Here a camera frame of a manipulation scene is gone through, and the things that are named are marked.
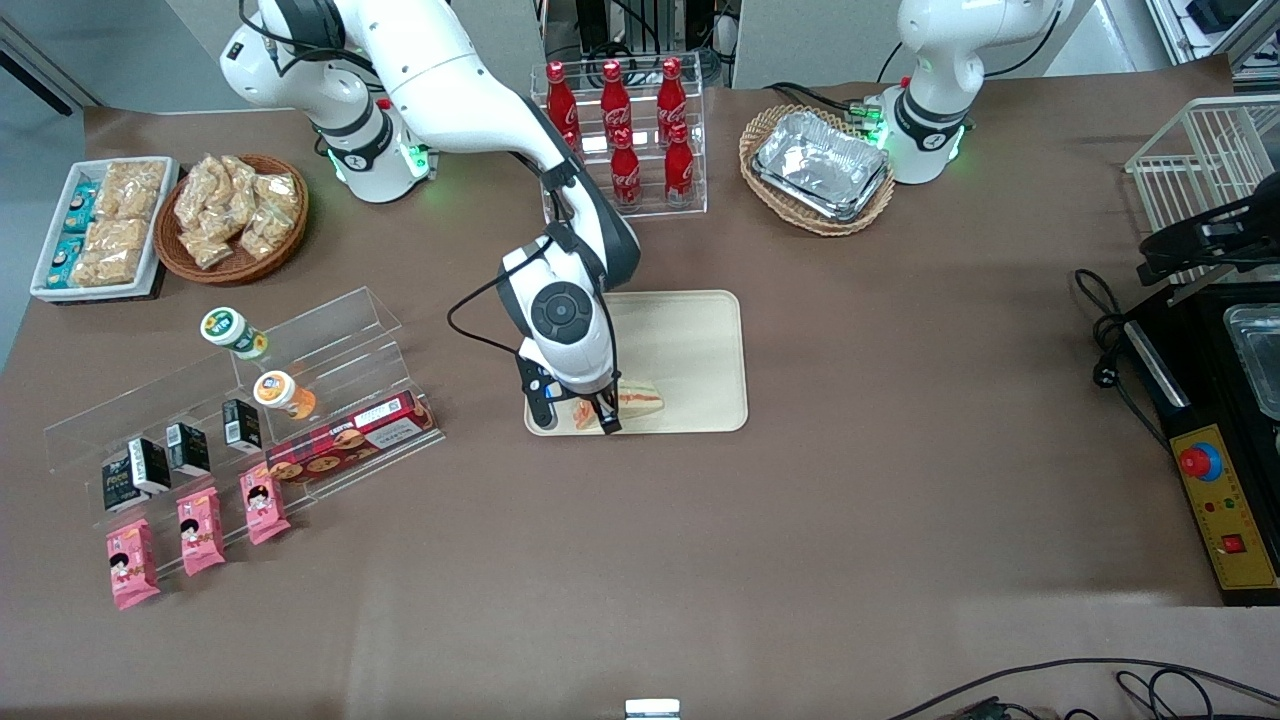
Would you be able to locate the teal snack pack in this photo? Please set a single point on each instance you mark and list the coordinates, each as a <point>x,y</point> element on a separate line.
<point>66,262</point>
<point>80,207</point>

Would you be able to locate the clear pack of crisp snacks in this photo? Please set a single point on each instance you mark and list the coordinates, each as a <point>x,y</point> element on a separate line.
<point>133,190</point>
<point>118,234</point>
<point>105,267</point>

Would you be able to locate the red cola bottle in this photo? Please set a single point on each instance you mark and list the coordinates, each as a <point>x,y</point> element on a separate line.
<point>671,95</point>
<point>615,98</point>
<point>626,175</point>
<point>560,95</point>
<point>679,170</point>

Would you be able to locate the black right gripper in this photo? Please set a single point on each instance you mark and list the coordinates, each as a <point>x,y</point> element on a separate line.
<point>606,411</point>

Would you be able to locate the clear bag of puffed snacks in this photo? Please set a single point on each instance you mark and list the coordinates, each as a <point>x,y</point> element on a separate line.
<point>265,230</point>
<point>198,195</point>
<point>208,248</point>
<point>278,192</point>
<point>240,175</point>

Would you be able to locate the triangle sandwich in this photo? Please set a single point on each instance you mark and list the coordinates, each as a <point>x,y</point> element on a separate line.
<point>640,398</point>

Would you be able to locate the aluminium foil tray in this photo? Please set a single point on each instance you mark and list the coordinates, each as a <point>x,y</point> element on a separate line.
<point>820,155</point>
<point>845,211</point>

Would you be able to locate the pink snack pack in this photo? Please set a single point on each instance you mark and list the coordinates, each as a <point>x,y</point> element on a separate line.
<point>264,508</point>
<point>201,532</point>
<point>132,565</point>

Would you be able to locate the clear acrylic bottle rack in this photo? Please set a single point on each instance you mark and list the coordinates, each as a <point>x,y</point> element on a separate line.
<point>650,150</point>

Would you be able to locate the black carton white lettering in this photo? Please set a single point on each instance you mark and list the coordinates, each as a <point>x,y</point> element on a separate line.
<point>122,488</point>

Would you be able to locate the brown wicker basket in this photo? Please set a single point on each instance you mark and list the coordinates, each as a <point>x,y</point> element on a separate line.
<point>275,262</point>

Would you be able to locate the beige plastic tray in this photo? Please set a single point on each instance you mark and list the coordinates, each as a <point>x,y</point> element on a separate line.
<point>690,350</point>

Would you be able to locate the clear acrylic tiered stand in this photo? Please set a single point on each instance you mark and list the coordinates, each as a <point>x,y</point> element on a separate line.
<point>340,345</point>

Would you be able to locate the red cookie box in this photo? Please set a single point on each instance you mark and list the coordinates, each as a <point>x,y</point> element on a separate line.
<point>345,440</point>

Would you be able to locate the red emergency stop button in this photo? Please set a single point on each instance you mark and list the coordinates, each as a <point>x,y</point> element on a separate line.
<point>1198,461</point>

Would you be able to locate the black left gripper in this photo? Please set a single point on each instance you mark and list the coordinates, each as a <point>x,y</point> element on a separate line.
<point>1257,223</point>

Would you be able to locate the steel food container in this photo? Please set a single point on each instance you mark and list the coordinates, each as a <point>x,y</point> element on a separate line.
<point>1258,360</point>

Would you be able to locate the black machine yellow panel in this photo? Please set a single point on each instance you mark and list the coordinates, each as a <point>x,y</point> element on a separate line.
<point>1200,400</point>

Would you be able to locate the small silver metal block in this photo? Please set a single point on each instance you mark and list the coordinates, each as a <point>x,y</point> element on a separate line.
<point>652,710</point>

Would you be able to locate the white rectangular snack tray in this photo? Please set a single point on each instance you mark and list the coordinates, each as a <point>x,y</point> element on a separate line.
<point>50,250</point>

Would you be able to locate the long steel bar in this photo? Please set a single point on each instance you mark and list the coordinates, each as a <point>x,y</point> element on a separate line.
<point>1200,292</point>

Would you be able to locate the green lid yogurt cup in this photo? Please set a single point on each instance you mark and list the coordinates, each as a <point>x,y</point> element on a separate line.
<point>228,328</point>

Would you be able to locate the light wicker basket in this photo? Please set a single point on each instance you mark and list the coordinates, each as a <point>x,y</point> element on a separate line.
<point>765,195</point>

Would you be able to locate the orange lid yogurt cup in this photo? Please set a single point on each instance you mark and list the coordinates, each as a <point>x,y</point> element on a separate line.
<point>280,392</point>

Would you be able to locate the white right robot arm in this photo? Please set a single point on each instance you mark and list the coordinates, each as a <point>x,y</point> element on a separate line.
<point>450,80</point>

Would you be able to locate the black background equipment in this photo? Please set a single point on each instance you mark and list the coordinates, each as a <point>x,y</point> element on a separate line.
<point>600,20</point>

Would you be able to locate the red rocker switch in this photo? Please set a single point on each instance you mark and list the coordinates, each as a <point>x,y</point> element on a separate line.
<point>1232,545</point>

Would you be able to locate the aluminium frame shelf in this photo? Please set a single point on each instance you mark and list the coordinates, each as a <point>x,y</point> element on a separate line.
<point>1210,25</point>

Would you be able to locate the small black drink carton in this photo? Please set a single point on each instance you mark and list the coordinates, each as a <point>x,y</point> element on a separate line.
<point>188,450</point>
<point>242,425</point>
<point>152,465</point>

